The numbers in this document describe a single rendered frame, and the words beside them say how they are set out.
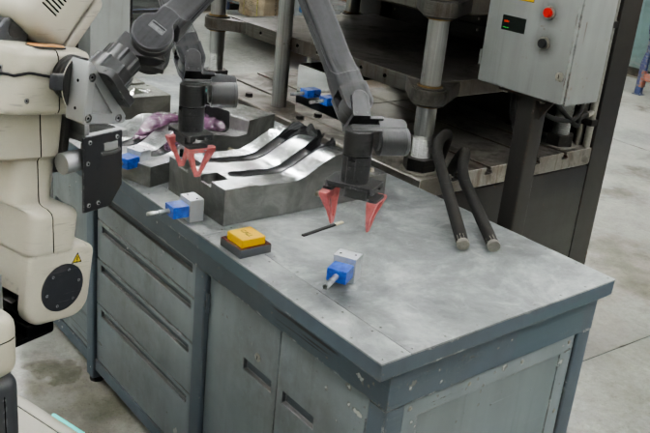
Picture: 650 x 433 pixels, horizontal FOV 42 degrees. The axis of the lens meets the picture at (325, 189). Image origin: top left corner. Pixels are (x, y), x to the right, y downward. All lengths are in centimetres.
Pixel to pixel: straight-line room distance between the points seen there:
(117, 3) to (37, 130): 468
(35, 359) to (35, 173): 132
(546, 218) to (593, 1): 96
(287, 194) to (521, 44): 78
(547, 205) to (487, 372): 129
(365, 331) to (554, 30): 106
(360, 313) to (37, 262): 65
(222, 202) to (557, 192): 142
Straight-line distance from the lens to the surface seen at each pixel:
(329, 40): 168
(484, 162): 267
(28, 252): 175
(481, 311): 169
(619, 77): 308
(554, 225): 304
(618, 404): 309
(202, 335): 208
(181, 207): 192
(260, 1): 812
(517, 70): 236
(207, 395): 216
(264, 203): 198
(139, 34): 159
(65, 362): 294
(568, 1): 226
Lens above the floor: 156
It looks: 20 degrees down
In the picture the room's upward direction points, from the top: 6 degrees clockwise
